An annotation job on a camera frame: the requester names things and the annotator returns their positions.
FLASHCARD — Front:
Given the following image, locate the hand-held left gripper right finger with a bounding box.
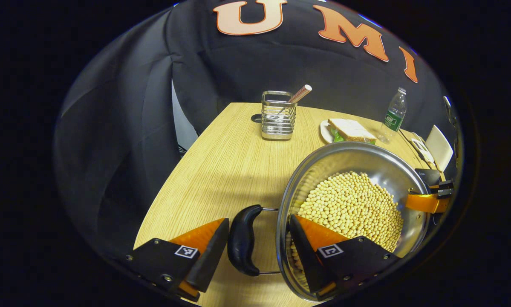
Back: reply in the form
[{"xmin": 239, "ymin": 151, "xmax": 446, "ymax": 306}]
[{"xmin": 289, "ymin": 214, "xmax": 401, "ymax": 301}]

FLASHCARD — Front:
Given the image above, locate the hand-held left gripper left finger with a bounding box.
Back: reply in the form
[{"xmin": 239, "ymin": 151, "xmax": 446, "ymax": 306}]
[{"xmin": 125, "ymin": 218, "xmax": 230, "ymax": 302}]

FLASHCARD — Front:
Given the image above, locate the black induction cooktop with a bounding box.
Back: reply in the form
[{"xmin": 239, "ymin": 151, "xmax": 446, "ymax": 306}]
[{"xmin": 415, "ymin": 168, "xmax": 442, "ymax": 188}]

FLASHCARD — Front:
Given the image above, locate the stainless steel pot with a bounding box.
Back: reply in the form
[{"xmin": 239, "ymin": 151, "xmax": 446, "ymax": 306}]
[{"xmin": 228, "ymin": 142, "xmax": 430, "ymax": 302}]

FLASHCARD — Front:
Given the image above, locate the white toaster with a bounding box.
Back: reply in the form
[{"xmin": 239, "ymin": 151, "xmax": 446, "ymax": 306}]
[{"xmin": 425, "ymin": 125, "xmax": 454, "ymax": 172}]

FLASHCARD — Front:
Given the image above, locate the white divided plate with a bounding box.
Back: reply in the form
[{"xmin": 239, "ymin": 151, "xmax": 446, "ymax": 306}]
[{"xmin": 411, "ymin": 137, "xmax": 435, "ymax": 163}]

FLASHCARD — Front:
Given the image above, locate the clear plastic water bottle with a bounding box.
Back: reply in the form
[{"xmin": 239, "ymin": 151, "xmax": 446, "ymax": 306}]
[{"xmin": 378, "ymin": 87, "xmax": 407, "ymax": 144}]

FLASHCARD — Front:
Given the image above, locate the pile of yellow soybeans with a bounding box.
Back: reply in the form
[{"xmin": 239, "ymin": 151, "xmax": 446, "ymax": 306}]
[{"xmin": 289, "ymin": 171, "xmax": 404, "ymax": 273}]

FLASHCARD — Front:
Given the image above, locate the sandwich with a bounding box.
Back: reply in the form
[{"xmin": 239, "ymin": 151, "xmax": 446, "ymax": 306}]
[{"xmin": 328, "ymin": 119, "xmax": 377, "ymax": 145}]

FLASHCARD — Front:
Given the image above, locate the black backdrop cloth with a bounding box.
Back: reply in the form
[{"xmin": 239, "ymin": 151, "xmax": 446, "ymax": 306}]
[{"xmin": 53, "ymin": 0, "xmax": 465, "ymax": 261}]

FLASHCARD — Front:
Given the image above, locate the metal wire utensil holder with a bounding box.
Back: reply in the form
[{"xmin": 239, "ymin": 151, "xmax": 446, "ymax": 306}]
[{"xmin": 261, "ymin": 91, "xmax": 297, "ymax": 140}]

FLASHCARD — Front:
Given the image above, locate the striped handle utensil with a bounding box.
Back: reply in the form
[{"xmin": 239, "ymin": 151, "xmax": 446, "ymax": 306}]
[{"xmin": 277, "ymin": 84, "xmax": 312, "ymax": 116}]

